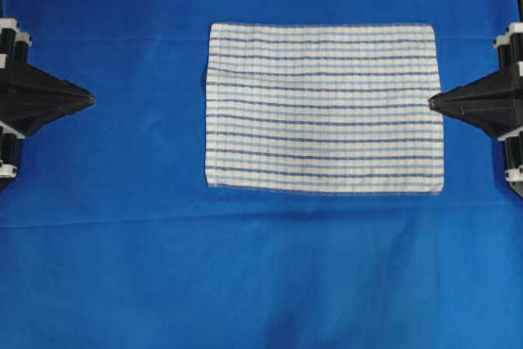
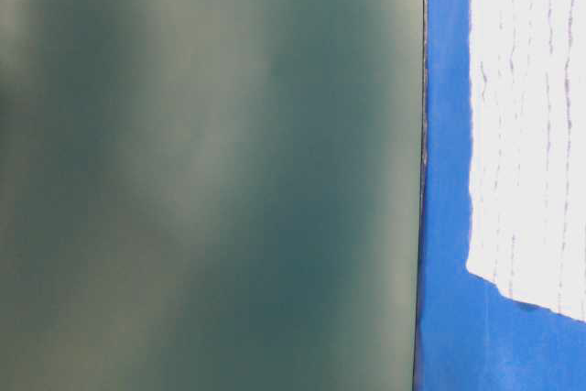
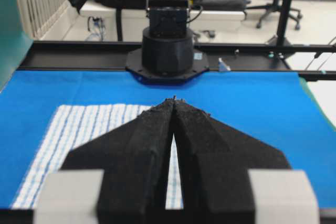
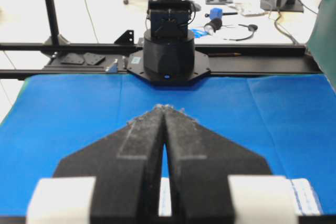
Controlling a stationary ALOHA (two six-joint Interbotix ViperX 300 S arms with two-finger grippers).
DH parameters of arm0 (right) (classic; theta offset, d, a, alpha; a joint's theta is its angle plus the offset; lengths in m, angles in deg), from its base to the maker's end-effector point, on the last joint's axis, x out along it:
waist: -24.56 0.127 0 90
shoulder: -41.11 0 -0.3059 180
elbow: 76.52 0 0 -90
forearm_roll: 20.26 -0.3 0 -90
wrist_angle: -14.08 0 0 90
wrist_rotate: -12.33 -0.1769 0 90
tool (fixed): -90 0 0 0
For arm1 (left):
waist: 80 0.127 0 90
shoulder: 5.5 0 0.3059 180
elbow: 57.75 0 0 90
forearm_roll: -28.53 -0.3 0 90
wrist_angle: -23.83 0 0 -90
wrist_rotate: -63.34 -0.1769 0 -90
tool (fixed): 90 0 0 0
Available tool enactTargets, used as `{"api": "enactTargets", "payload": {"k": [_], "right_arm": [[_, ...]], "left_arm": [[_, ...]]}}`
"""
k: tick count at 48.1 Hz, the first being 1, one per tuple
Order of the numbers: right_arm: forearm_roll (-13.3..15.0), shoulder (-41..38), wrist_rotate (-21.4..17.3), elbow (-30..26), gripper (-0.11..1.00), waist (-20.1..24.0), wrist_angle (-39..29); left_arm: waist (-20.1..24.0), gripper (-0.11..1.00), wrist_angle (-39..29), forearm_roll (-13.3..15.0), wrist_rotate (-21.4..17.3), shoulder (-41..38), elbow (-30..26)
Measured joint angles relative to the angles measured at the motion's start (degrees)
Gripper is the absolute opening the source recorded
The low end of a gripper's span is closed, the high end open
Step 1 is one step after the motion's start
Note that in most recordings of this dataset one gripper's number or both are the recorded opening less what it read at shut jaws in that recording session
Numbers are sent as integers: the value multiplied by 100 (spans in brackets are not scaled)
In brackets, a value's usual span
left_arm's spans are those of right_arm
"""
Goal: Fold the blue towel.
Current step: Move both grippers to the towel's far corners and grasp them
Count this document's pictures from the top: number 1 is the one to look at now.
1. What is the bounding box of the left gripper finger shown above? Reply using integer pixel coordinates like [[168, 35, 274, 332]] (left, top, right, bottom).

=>
[[15, 60, 95, 101], [14, 97, 96, 136]]

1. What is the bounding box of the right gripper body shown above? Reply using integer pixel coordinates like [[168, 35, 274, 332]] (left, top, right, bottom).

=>
[[494, 22, 522, 196]]

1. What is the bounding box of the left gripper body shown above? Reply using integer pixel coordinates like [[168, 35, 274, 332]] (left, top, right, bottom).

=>
[[1, 17, 32, 190]]

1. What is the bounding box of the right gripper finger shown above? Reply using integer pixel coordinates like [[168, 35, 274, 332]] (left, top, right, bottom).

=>
[[428, 73, 522, 105], [429, 101, 522, 138]]

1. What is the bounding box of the blue tablecloth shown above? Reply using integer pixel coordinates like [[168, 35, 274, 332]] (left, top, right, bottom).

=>
[[1, 0, 522, 348]]

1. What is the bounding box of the blue striped white towel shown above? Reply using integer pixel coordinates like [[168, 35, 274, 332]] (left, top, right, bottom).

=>
[[204, 22, 445, 195]]

